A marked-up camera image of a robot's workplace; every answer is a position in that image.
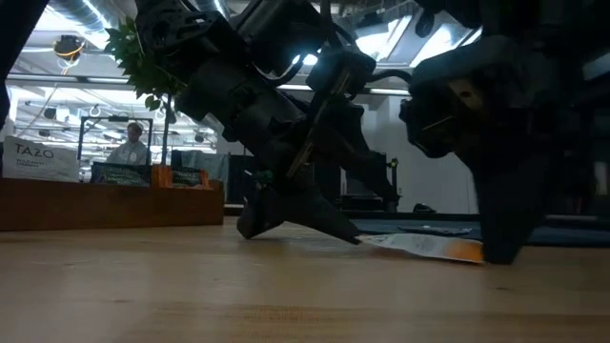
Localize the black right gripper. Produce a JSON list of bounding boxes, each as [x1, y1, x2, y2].
[[398, 33, 610, 267]]

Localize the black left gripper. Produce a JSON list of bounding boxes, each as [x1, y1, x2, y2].
[[174, 47, 400, 247]]

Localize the wooden three-compartment tray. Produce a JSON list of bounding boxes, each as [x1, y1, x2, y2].
[[0, 176, 226, 233]]

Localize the black partition panel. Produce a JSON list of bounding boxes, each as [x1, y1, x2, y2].
[[226, 152, 256, 206]]

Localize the black side table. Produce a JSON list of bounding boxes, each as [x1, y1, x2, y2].
[[338, 192, 402, 213]]

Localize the black monitor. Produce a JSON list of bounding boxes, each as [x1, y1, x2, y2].
[[364, 151, 389, 182]]

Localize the grey cloth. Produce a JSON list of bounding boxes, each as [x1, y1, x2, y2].
[[179, 149, 232, 181]]

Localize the long ceiling lamp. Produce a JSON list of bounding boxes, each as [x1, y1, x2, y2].
[[275, 83, 412, 97], [5, 71, 132, 87]]

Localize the person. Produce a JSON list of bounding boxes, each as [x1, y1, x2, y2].
[[104, 121, 152, 167]]

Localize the green leafy plant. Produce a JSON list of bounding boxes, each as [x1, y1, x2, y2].
[[103, 16, 190, 168]]

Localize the black aluminium table frame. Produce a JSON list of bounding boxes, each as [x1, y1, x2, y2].
[[222, 203, 610, 228]]

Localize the black camera stand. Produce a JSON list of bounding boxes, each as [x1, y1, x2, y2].
[[386, 156, 400, 197]]

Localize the black robot station frame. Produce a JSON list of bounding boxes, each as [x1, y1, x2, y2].
[[74, 114, 154, 183]]

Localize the yellow cable reel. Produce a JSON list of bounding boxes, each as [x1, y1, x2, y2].
[[52, 33, 87, 63]]

